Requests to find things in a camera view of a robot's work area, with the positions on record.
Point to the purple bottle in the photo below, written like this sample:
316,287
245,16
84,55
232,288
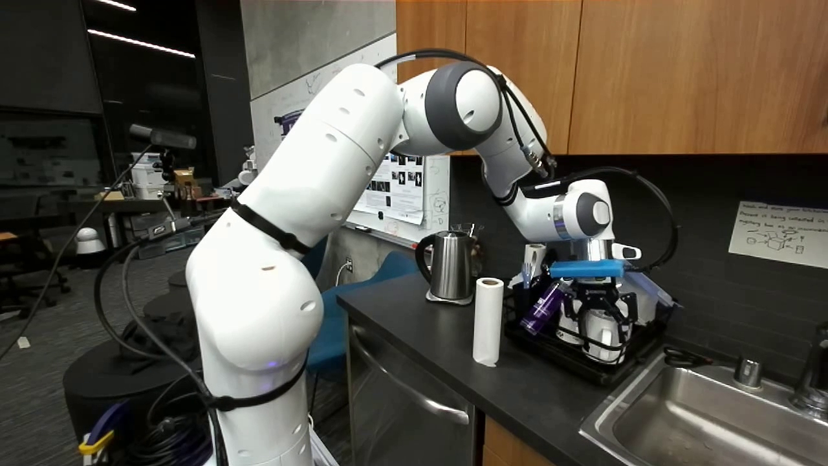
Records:
544,313

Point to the small white background lamp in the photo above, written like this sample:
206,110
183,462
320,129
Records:
90,240

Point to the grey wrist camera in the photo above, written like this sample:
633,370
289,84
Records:
626,253

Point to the white box on desk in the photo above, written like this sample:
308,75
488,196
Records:
146,177

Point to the wooden cabinets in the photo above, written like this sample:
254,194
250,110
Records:
707,78
507,443

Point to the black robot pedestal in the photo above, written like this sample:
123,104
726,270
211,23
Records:
112,397

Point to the wooden upper cabinets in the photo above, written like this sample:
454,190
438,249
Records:
707,78

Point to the blue chair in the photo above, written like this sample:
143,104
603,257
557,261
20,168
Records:
353,327

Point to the stainless steel dishwasher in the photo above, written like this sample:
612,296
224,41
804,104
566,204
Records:
404,416

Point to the ceiling light strip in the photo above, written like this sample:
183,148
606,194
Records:
143,43

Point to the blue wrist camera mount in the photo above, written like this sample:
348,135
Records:
585,270

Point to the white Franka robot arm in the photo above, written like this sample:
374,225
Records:
260,301

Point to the metal sink hole cap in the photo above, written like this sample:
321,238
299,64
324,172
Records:
749,371

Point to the wooden lower cabinets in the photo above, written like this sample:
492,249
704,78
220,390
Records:
507,443

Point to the stainless steel sink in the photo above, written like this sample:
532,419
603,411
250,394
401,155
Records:
690,416

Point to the black dish drying rack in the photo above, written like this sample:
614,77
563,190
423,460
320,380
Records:
559,359

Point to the stainless steel electric kettle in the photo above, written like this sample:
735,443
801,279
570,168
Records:
452,267

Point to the chrome faucet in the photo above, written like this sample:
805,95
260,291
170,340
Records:
815,380

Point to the white paper wall note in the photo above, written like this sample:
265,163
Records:
779,234

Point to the white poster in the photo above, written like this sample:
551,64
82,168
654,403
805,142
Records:
401,186

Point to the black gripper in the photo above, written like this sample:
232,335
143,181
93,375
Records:
593,295

